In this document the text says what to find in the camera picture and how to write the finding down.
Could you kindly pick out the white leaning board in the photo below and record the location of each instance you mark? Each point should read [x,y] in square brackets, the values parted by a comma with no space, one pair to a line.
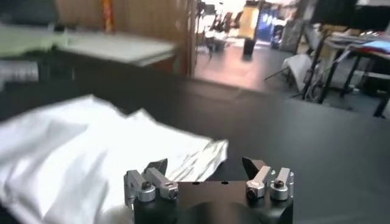
[297,68]

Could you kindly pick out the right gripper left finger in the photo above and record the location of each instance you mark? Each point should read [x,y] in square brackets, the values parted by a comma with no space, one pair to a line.
[158,181]

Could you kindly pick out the black monitor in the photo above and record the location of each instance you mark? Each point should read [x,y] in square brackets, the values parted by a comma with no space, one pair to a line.
[332,12]

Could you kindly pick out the black frame desk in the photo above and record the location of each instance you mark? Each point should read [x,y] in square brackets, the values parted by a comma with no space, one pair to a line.
[349,76]

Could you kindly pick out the black table cover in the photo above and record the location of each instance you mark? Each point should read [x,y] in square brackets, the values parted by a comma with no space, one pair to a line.
[304,152]

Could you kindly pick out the white side table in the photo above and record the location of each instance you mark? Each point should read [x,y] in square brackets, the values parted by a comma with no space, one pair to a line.
[122,48]

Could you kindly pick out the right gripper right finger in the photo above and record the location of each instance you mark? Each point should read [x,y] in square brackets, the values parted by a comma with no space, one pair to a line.
[262,178]

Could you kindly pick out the pale teal cloth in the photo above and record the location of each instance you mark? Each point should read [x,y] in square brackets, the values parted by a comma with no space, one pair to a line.
[377,46]

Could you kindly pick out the black trash bin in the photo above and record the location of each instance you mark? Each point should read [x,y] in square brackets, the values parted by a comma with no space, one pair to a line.
[249,47]

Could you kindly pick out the black tripod stand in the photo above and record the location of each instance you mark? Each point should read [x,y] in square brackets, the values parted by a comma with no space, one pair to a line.
[314,61]

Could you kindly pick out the light green t-shirt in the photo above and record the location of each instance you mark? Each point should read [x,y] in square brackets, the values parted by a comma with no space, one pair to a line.
[24,39]

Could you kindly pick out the red chips can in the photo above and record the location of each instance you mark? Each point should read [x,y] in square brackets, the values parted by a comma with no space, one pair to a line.
[108,15]

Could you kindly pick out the white printed t-shirt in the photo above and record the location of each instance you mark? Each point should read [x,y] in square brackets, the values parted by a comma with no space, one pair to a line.
[76,152]

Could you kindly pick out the wooden folding screen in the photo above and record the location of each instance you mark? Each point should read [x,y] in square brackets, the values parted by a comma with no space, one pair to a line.
[146,15]

